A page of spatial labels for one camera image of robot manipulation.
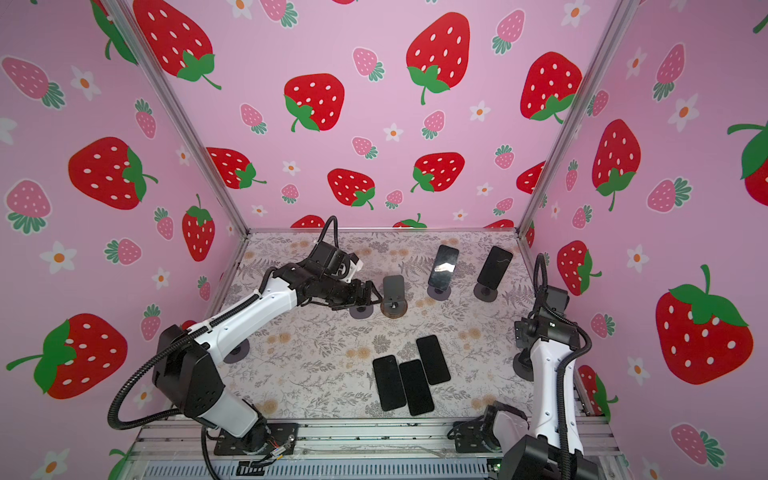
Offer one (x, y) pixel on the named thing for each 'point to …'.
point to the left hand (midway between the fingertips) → (373, 300)
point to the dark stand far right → (485, 293)
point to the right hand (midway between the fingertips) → (554, 335)
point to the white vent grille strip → (379, 469)
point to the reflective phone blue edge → (444, 266)
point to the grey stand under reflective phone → (438, 294)
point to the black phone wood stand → (417, 390)
